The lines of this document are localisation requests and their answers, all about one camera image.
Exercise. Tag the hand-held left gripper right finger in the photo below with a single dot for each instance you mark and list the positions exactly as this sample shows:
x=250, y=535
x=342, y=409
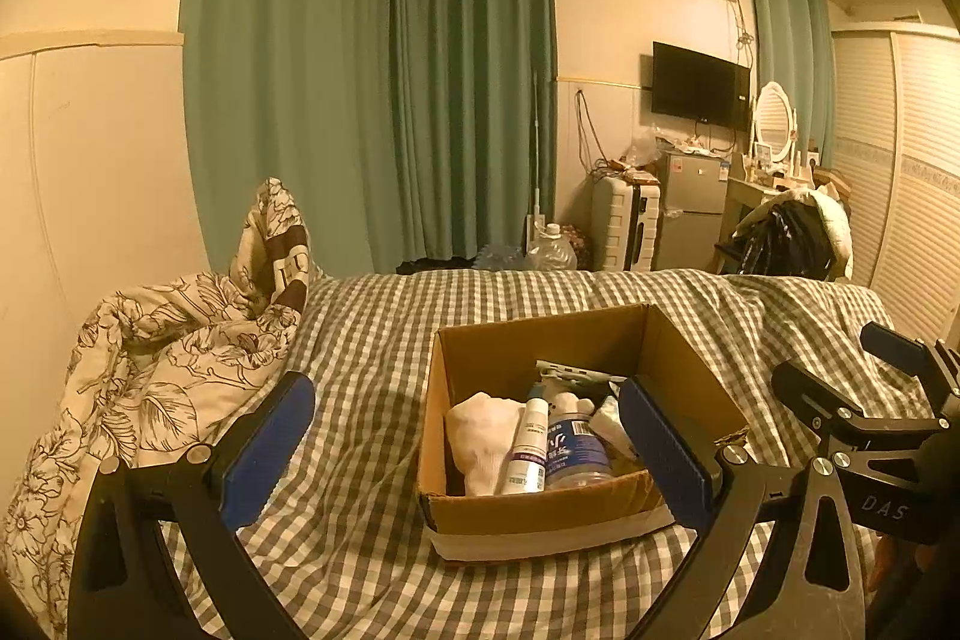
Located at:
x=667, y=460

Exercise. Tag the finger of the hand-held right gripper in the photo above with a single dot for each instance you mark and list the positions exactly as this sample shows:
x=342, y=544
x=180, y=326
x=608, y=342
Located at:
x=907, y=355
x=814, y=394

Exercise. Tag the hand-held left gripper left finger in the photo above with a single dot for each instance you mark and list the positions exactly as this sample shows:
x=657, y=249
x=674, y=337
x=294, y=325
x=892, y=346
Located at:
x=262, y=452

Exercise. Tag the blue label tissue packet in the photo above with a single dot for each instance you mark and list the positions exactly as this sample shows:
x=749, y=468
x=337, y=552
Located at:
x=613, y=419

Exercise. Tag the clear water bottle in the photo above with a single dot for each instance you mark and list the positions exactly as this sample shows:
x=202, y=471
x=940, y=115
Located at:
x=574, y=452

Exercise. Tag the grey usb hub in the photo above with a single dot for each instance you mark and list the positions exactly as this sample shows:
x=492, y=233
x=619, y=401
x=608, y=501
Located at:
x=577, y=374

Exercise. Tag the white tube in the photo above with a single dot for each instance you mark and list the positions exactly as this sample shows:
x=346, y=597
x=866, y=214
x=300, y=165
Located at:
x=527, y=449

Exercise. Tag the brown cardboard box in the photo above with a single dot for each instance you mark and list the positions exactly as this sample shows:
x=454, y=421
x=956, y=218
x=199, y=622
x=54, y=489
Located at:
x=525, y=520

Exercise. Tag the white glove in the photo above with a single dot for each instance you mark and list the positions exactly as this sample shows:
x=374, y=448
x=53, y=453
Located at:
x=484, y=437

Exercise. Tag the person's right hand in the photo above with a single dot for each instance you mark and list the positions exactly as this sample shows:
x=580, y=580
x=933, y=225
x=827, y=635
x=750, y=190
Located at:
x=883, y=565

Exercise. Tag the white coat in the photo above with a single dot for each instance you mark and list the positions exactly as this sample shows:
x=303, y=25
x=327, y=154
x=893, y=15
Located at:
x=836, y=227

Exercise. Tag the floral quilt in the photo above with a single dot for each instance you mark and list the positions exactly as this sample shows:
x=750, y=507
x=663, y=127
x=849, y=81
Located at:
x=135, y=370

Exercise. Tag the grey checked bed sheet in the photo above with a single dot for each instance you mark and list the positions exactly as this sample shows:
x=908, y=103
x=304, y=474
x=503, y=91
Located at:
x=375, y=340

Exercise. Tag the black jacket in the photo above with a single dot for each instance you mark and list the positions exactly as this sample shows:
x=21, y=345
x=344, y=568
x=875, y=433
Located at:
x=784, y=235

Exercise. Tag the white louvered wardrobe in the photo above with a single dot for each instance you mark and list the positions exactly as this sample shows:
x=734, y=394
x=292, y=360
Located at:
x=907, y=175

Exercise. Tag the silver small fridge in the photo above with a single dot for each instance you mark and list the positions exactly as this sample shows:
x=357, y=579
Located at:
x=690, y=205

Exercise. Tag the clear water jug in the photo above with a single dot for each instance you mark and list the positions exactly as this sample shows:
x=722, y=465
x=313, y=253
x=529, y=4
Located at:
x=553, y=251

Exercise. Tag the white suitcase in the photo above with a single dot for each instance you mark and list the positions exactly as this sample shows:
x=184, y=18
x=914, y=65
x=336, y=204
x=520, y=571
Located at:
x=619, y=224

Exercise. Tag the white oval mirror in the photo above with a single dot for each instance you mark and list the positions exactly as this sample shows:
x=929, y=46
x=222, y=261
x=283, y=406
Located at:
x=774, y=115

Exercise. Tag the narrow green curtain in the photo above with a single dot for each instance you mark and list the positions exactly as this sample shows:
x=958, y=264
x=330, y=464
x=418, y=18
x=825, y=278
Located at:
x=791, y=55

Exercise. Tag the white mop pole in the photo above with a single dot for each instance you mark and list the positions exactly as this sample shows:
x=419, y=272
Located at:
x=536, y=153

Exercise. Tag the wide green curtain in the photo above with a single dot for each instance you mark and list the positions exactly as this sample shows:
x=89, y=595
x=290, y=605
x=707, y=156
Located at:
x=285, y=70

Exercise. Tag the corner green curtain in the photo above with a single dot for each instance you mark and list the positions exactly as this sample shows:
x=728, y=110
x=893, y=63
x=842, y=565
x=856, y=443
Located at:
x=472, y=78

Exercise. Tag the black wall television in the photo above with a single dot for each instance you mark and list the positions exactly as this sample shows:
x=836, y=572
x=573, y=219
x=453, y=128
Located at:
x=697, y=81

